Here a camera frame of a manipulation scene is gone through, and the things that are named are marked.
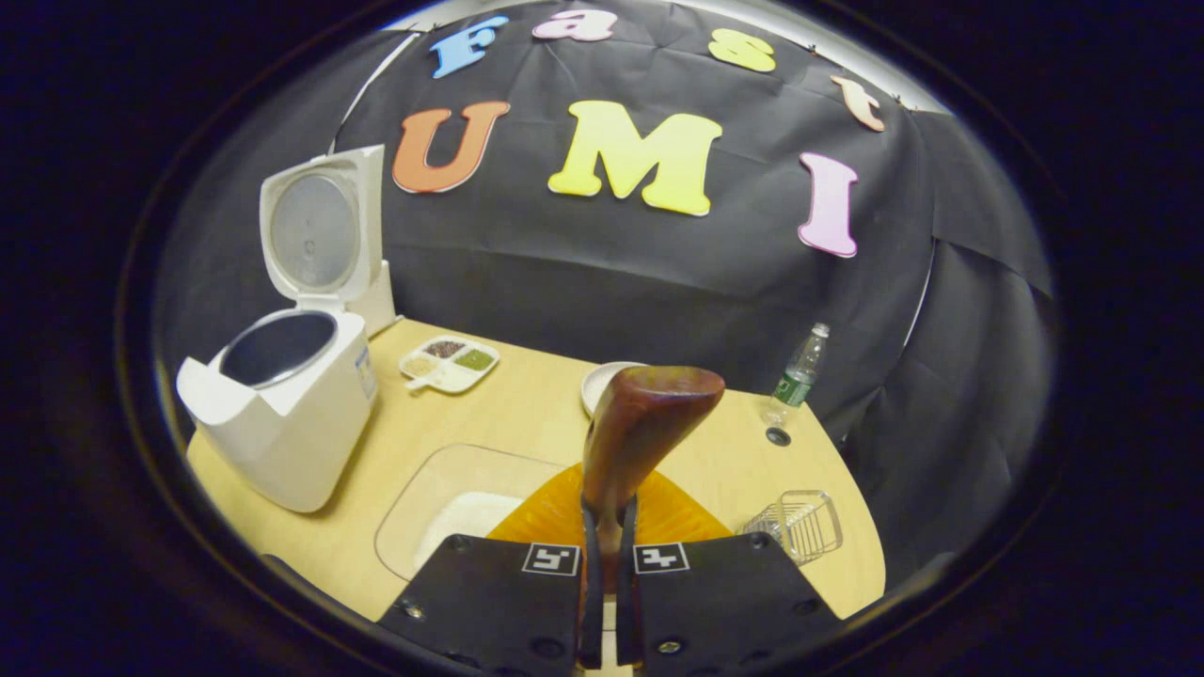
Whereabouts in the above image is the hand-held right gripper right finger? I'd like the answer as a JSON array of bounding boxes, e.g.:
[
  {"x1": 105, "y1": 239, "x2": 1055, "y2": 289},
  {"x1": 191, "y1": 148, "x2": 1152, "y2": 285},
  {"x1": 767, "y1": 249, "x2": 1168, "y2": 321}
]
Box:
[{"x1": 616, "y1": 470, "x2": 843, "y2": 677}]

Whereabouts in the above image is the white round plate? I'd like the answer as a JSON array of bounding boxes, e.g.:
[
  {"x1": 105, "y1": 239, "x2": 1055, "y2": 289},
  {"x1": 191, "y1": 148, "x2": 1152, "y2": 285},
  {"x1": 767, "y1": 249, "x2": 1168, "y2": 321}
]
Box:
[{"x1": 580, "y1": 361, "x2": 650, "y2": 419}]

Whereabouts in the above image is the brown wooden spoon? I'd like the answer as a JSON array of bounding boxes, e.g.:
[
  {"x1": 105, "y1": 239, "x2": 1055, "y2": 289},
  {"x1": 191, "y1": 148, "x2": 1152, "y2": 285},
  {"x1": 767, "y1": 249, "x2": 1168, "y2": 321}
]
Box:
[{"x1": 581, "y1": 365, "x2": 727, "y2": 593}]

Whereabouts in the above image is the clear glass dish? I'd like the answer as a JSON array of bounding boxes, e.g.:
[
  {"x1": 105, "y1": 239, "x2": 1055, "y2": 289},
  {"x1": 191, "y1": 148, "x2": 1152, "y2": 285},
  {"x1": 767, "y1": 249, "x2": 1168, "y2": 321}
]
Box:
[{"x1": 374, "y1": 444, "x2": 570, "y2": 582}]

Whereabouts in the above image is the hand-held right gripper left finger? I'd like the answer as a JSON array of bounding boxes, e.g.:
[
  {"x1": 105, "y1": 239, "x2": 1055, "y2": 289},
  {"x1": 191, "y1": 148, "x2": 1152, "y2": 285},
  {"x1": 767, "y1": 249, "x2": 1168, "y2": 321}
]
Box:
[{"x1": 376, "y1": 463, "x2": 612, "y2": 677}]

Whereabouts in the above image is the white rice cooker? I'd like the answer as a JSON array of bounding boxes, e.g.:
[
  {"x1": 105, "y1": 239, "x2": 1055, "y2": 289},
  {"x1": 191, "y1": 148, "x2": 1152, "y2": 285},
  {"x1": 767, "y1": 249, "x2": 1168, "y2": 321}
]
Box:
[{"x1": 176, "y1": 144, "x2": 388, "y2": 514}]

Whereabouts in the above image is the white toaster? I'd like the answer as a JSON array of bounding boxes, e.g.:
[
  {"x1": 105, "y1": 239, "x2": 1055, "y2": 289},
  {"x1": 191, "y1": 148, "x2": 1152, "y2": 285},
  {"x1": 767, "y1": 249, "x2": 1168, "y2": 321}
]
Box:
[{"x1": 362, "y1": 259, "x2": 402, "y2": 338}]

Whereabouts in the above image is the white divided seasoning tray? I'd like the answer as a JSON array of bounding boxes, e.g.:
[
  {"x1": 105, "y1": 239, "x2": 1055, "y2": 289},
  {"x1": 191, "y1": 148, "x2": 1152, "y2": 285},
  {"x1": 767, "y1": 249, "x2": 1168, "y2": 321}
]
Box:
[{"x1": 399, "y1": 336, "x2": 500, "y2": 394}]

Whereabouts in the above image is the black backdrop cloth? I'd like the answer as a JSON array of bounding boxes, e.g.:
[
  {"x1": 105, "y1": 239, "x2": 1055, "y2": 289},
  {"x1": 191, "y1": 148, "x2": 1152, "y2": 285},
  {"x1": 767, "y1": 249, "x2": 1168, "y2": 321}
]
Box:
[{"x1": 155, "y1": 0, "x2": 1059, "y2": 584}]

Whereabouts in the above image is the wire chopstick holder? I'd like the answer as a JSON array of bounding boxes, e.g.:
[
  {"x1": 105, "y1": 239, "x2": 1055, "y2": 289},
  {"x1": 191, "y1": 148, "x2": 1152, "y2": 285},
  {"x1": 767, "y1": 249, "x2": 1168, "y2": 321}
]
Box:
[{"x1": 743, "y1": 489, "x2": 844, "y2": 566}]

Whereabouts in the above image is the clear green label water bottle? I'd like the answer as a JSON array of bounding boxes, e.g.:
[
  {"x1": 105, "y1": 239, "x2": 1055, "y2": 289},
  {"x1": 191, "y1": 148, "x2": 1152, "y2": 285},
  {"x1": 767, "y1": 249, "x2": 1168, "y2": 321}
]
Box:
[{"x1": 764, "y1": 323, "x2": 832, "y2": 426}]

